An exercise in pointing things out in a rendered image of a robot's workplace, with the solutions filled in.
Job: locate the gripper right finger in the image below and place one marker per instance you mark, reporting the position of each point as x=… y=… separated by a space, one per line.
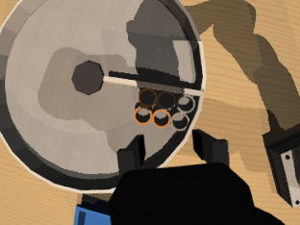
x=210 y=149

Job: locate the dark blue crate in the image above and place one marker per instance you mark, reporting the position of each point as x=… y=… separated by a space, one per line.
x=92 y=212

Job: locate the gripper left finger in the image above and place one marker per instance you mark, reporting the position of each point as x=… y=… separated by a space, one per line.
x=131 y=157

